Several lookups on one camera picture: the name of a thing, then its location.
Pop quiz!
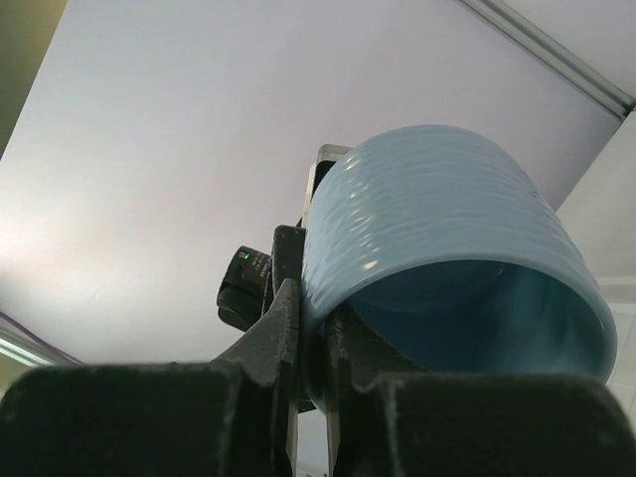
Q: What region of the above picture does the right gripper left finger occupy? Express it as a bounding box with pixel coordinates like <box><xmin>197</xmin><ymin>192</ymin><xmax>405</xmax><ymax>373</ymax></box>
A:
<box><xmin>0</xmin><ymin>224</ymin><xmax>307</xmax><ymax>477</ymax></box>

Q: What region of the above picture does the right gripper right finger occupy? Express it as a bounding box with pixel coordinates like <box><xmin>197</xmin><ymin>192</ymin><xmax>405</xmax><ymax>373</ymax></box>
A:
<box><xmin>325</xmin><ymin>307</ymin><xmax>635</xmax><ymax>476</ymax></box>

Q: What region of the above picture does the light blue mug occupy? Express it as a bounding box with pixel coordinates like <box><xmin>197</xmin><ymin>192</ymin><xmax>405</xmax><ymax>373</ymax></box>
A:
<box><xmin>302</xmin><ymin>125</ymin><xmax>617</xmax><ymax>381</ymax></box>

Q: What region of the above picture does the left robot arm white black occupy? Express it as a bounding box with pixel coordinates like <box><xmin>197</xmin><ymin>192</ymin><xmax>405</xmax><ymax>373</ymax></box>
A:
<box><xmin>217</xmin><ymin>222</ymin><xmax>306</xmax><ymax>332</ymax></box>

